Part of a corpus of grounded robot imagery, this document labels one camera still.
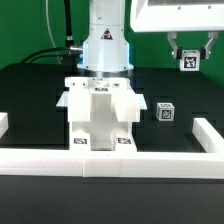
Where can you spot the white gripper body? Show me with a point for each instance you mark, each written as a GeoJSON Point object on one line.
{"type": "Point", "coordinates": [177, 15]}

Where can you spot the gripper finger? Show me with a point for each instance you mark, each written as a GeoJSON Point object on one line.
{"type": "Point", "coordinates": [177, 51]}
{"type": "Point", "coordinates": [205, 51]}

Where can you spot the white chair seat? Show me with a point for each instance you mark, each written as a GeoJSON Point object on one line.
{"type": "Point", "coordinates": [103, 126]}

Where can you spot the white chair back frame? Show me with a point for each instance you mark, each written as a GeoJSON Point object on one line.
{"type": "Point", "coordinates": [90, 98]}

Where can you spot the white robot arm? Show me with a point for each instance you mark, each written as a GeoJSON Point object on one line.
{"type": "Point", "coordinates": [106, 50]}

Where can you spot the white marker sheet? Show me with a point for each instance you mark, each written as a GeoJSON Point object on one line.
{"type": "Point", "coordinates": [63, 101]}

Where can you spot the white part at left edge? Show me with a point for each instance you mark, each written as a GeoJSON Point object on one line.
{"type": "Point", "coordinates": [3, 123]}

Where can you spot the white U-shaped fence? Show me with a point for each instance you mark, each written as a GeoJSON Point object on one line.
{"type": "Point", "coordinates": [208, 165]}

